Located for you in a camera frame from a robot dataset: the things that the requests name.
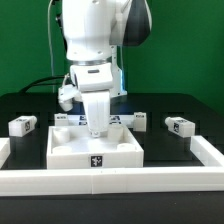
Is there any black cable bundle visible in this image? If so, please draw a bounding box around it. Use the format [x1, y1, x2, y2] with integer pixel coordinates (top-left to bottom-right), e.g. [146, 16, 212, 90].
[18, 75, 69, 94]

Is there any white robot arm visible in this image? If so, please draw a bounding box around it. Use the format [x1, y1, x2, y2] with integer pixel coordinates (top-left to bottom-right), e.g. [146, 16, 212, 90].
[59, 0, 152, 137]

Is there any white U-shaped obstacle fence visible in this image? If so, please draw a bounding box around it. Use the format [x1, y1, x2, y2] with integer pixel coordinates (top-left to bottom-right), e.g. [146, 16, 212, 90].
[0, 136, 224, 196]

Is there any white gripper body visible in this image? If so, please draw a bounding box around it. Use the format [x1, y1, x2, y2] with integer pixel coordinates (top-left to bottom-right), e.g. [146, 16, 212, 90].
[70, 63, 113, 131]

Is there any white thin cable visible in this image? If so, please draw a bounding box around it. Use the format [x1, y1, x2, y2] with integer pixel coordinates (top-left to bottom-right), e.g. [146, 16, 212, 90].
[47, 0, 56, 94]

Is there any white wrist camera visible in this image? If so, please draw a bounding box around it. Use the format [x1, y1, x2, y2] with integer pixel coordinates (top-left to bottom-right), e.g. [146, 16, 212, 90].
[58, 74, 82, 111]

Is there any white marker base plate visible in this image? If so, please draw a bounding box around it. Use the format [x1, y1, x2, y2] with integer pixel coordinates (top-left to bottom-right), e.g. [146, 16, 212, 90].
[54, 112, 147, 132]

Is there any white square tabletop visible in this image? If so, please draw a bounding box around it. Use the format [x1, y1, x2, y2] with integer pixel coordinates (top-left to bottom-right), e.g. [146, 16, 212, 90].
[46, 124, 144, 169]

